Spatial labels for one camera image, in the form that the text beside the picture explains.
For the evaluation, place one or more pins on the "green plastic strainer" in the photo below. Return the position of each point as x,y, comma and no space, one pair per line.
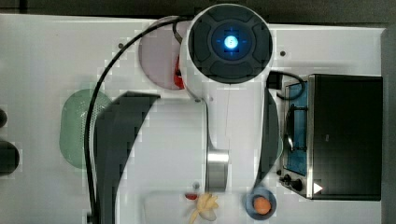
73,123

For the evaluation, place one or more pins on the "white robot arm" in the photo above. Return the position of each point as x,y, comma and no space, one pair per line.
195,156

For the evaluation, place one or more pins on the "red ketchup bottle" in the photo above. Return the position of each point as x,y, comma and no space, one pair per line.
178,81

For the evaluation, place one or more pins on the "pink oval plate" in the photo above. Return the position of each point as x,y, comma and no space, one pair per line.
158,52

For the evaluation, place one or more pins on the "small red fruit toy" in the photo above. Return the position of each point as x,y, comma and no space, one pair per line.
191,196

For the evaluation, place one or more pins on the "peeled banana toy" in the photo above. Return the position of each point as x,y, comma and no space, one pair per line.
205,207

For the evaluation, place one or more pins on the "blue bowl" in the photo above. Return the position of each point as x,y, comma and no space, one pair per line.
260,192

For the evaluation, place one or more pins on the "orange fruit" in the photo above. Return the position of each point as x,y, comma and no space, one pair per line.
262,206

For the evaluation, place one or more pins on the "black cylinder large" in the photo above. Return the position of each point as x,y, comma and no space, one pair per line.
9,158

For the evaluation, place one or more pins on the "black cylinder small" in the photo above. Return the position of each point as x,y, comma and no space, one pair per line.
3,118

